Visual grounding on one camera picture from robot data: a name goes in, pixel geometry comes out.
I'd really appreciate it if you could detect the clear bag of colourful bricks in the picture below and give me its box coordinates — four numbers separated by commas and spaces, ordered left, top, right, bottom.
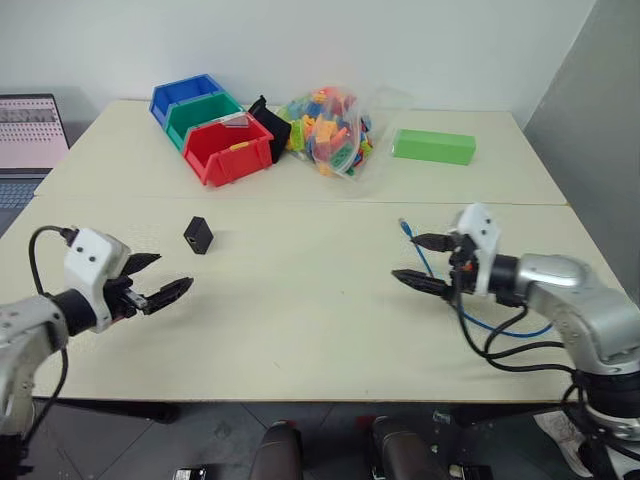
276, 83, 417, 184

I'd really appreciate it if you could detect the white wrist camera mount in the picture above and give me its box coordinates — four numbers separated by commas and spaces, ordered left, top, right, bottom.
451, 201, 503, 296
63, 227, 133, 334

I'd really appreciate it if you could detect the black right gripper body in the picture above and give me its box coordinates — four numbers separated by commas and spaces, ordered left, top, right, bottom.
447, 231, 478, 304

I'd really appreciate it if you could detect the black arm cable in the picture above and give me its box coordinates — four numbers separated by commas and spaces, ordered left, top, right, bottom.
22, 225, 81, 446
451, 287, 596, 409

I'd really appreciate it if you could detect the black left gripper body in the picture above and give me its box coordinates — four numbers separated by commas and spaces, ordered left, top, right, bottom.
102, 276, 148, 322

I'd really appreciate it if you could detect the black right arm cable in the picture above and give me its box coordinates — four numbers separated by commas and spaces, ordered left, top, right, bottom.
451, 287, 596, 409

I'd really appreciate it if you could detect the green plastic storage bin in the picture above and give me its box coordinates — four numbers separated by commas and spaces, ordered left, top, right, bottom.
164, 91, 246, 154

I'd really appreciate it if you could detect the green rectangular box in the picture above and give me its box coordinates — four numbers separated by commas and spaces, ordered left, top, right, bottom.
390, 127, 478, 168

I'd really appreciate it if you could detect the clear plastic piece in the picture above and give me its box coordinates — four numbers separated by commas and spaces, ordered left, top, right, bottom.
218, 113, 254, 131

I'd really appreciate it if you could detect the white patterned object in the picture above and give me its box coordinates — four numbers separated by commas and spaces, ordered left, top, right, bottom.
533, 410, 590, 479

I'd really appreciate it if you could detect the blue plastic storage bin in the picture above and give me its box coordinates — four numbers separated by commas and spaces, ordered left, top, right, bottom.
148, 73, 227, 129

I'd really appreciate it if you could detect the grey laptop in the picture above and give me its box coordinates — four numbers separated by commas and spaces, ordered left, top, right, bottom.
0, 93, 72, 224

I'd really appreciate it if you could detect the black table frame bar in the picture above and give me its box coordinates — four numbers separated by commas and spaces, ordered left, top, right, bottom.
451, 403, 582, 430
31, 396, 181, 426

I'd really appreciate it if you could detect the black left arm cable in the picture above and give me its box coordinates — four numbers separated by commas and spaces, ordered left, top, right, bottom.
22, 225, 81, 446

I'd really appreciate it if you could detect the dark rounded shape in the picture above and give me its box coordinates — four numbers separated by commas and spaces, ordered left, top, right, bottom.
368, 416, 448, 480
248, 421, 305, 480

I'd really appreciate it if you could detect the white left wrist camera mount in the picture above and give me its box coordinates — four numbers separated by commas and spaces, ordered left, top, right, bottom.
63, 227, 133, 334

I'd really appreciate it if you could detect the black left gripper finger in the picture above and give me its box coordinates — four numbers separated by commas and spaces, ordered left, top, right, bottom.
143, 276, 196, 317
120, 253, 163, 277

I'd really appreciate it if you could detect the black storage bin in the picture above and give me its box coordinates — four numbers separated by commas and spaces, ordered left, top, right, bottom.
247, 94, 293, 165

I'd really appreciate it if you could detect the blue Ethernet cable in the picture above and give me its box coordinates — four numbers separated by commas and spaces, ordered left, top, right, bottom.
397, 217, 554, 338

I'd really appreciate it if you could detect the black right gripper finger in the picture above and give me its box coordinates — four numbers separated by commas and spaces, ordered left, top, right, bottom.
410, 232, 457, 253
390, 268, 454, 301

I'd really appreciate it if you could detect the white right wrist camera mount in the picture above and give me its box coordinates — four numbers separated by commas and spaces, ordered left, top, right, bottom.
451, 201, 503, 296

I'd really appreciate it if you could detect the small black box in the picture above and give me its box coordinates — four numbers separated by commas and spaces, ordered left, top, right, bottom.
182, 215, 216, 257

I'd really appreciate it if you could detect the red plastic storage bin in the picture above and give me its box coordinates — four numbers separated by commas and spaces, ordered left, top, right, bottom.
182, 117, 276, 188

